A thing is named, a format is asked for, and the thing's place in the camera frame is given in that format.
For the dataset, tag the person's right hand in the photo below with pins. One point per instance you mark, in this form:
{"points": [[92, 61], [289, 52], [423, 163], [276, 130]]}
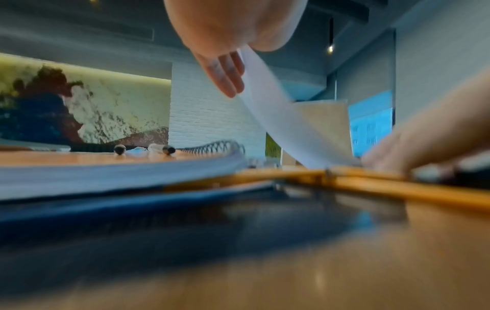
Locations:
{"points": [[440, 130]]}

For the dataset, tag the person's left hand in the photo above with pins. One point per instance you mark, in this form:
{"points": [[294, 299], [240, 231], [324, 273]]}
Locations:
{"points": [[229, 24]]}

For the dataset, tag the bunch of yellow pencils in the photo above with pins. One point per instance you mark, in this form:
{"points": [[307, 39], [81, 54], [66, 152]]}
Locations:
{"points": [[383, 184]]}

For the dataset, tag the white paper sheet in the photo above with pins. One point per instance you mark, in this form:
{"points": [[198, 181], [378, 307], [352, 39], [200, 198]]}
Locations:
{"points": [[283, 115]]}

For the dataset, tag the orange spiral notebook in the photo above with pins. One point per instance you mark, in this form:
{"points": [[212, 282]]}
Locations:
{"points": [[115, 175]]}

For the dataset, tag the window with building view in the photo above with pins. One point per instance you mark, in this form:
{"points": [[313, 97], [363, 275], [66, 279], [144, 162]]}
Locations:
{"points": [[371, 127]]}

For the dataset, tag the small ceiling spotlight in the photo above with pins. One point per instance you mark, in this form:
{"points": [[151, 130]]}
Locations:
{"points": [[330, 47]]}

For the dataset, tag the brown metal-framed board panel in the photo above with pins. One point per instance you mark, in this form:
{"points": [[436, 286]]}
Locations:
{"points": [[333, 121]]}

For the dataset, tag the dark sofa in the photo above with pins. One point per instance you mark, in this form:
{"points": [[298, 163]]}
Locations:
{"points": [[92, 147]]}

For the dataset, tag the wooden table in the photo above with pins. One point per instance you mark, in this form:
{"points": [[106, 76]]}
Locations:
{"points": [[306, 266]]}

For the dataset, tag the green foliage wall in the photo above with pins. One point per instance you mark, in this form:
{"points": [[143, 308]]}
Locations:
{"points": [[272, 146]]}

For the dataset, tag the large abstract wall painting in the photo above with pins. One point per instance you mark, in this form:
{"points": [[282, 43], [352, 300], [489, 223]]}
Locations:
{"points": [[95, 106]]}

